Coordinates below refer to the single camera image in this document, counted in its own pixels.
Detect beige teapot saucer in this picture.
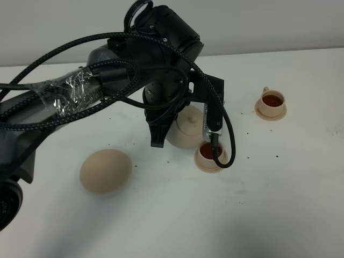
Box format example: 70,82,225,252
79,149,132,195

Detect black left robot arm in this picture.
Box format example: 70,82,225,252
1,1,230,228

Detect beige near teacup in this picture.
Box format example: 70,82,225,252
195,141,228,173

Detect beige far teacup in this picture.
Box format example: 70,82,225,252
260,87,285,107

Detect beige near cup saucer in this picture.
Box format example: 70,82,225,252
194,149,228,173

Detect beige cup saucer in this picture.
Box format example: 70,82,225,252
255,99,287,121
194,149,228,173

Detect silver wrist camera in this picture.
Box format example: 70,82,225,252
202,103,223,142

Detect beige clay teapot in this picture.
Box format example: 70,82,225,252
166,105,203,149

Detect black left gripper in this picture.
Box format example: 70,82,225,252
144,72,225,147

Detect beige teacup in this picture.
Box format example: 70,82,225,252
195,141,228,173
260,87,285,107

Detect beige far cup saucer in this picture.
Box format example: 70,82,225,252
255,99,287,121

